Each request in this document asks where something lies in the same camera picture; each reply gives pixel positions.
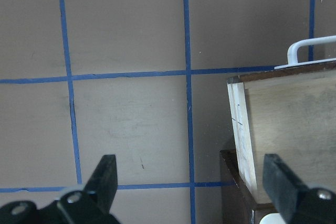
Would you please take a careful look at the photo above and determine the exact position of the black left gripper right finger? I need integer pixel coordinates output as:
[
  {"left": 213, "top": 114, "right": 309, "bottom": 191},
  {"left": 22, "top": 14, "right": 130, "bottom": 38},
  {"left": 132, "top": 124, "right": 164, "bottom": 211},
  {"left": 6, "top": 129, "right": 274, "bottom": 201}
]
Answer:
[{"left": 262, "top": 154, "right": 309, "bottom": 223}]

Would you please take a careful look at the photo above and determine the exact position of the white plastic crate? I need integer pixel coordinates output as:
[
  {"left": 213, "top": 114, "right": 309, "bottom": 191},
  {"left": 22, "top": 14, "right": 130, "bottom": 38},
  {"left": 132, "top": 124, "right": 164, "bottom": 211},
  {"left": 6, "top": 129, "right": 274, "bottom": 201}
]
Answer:
[{"left": 260, "top": 213, "right": 286, "bottom": 224}]

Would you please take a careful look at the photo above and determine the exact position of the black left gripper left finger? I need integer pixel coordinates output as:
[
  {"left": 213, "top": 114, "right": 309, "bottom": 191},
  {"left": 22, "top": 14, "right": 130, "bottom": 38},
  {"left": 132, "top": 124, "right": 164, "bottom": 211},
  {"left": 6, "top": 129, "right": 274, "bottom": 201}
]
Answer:
[{"left": 83, "top": 154, "right": 117, "bottom": 214}]

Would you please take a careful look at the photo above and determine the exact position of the wooden drawer with white handle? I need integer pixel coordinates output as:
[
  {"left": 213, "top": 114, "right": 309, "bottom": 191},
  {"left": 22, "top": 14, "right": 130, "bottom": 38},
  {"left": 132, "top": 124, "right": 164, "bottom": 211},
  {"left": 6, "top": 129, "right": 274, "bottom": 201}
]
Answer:
[{"left": 227, "top": 36, "right": 335, "bottom": 204}]

